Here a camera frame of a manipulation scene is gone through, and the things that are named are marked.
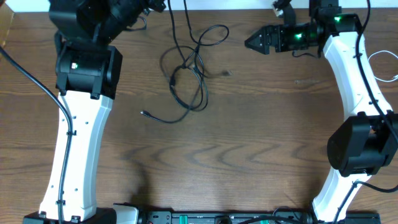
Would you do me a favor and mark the white USB cable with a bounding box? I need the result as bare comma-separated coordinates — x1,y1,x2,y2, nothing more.
367,49,398,83

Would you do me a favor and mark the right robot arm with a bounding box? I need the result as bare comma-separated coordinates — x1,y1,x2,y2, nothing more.
244,1,397,223

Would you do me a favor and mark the cardboard panel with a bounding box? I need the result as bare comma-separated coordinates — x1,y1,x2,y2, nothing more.
0,0,15,47

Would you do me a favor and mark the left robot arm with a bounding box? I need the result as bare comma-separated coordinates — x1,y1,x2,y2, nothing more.
23,0,165,223

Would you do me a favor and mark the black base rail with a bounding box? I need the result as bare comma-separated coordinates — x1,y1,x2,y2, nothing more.
136,208,382,224

